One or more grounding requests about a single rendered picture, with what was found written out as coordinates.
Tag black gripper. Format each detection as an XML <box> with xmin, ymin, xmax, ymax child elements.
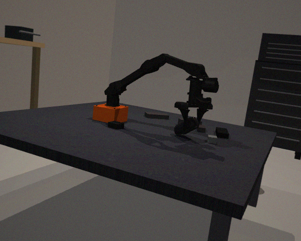
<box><xmin>175</xmin><ymin>90</ymin><xmax>213</xmax><ymax>124</ymax></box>

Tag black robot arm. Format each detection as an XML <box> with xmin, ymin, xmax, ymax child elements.
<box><xmin>104</xmin><ymin>53</ymin><xmax>219</xmax><ymax>108</ymax></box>

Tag dark grey switch panel with green rocker switches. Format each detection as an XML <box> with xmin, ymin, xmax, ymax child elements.
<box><xmin>174</xmin><ymin>117</ymin><xmax>199</xmax><ymax>135</ymax></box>

